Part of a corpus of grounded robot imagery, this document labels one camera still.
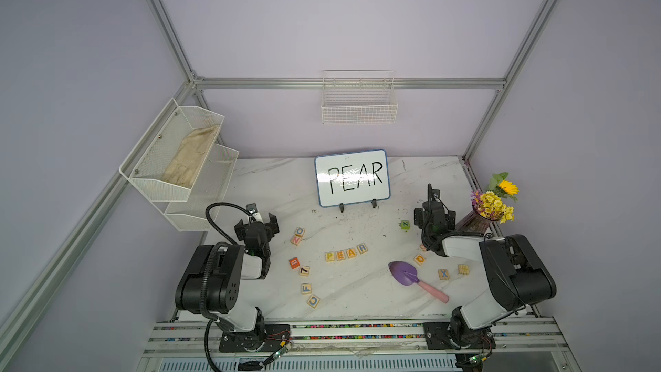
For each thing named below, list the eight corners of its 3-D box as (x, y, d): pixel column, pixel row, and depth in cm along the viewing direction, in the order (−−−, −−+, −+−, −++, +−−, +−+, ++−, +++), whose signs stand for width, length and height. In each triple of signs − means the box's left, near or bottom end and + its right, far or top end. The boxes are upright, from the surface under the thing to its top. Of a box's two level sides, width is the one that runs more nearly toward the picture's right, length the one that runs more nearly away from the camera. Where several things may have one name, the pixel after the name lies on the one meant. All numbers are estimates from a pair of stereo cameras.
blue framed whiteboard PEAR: (320, 210, 104) (317, 187, 92) (316, 180, 114) (313, 156, 102) (389, 200, 107) (395, 177, 95) (379, 172, 117) (383, 148, 105)
